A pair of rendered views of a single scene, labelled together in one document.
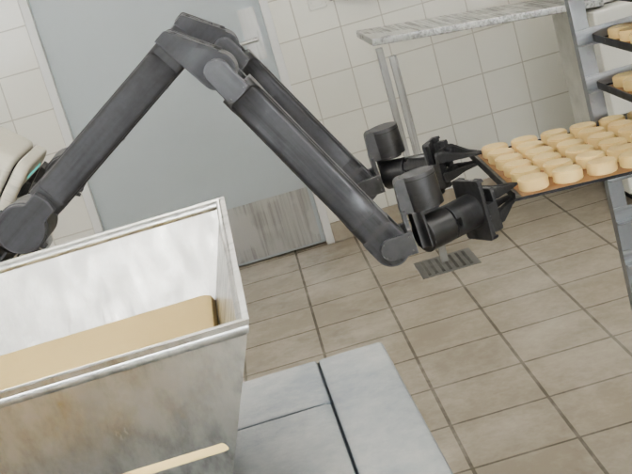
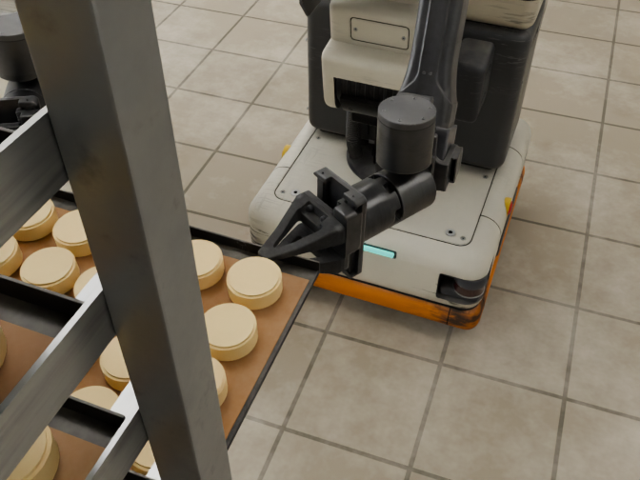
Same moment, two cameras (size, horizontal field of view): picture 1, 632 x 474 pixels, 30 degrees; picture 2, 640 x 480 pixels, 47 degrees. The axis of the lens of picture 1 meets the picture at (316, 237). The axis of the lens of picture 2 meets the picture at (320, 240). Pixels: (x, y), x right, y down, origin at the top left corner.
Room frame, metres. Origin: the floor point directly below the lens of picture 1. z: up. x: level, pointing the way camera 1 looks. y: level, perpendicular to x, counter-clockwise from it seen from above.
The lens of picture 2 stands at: (2.40, -0.77, 1.48)
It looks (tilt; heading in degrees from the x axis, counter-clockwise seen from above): 44 degrees down; 111
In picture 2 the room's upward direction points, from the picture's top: straight up
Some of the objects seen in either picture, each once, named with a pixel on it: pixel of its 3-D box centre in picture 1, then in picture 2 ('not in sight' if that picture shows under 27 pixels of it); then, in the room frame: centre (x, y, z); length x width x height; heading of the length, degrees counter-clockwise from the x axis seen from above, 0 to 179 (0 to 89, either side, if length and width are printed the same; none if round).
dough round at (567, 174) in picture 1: (567, 174); not in sight; (1.87, -0.43, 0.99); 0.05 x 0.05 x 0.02
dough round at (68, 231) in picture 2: (517, 168); (81, 232); (2.00, -0.37, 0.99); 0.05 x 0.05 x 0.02
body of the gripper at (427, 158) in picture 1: (425, 167); (356, 213); (2.24, -0.24, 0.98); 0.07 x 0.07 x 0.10; 60
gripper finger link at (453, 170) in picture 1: (458, 158); (301, 239); (2.20, -0.30, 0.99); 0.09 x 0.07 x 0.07; 60
